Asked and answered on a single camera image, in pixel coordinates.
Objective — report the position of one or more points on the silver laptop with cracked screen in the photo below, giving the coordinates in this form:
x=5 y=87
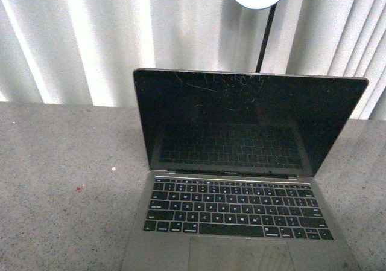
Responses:
x=232 y=161

